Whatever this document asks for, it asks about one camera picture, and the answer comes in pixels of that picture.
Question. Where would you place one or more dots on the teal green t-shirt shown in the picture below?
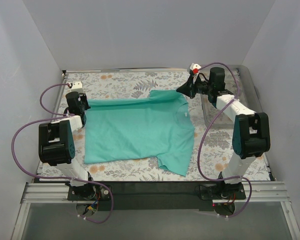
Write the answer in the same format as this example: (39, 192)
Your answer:
(128, 129)

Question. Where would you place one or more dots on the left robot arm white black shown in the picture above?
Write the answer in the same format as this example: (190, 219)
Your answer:
(56, 145)

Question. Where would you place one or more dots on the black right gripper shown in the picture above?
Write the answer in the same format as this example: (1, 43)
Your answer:
(191, 87)

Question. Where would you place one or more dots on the aluminium frame rail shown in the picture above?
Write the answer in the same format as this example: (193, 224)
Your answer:
(48, 192)

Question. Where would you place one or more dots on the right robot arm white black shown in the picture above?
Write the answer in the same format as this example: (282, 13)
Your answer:
(251, 132)

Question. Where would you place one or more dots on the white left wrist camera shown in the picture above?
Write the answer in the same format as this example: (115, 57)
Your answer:
(76, 86)

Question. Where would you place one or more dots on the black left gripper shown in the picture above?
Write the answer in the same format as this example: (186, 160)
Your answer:
(83, 106)

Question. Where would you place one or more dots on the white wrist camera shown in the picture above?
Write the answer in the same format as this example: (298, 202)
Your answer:
(194, 70)
(76, 86)

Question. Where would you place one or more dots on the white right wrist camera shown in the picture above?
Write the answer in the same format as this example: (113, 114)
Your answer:
(194, 70)

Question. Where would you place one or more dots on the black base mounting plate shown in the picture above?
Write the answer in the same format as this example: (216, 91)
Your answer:
(172, 195)

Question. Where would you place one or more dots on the clear plastic bin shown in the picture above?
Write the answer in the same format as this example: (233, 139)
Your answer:
(247, 96)

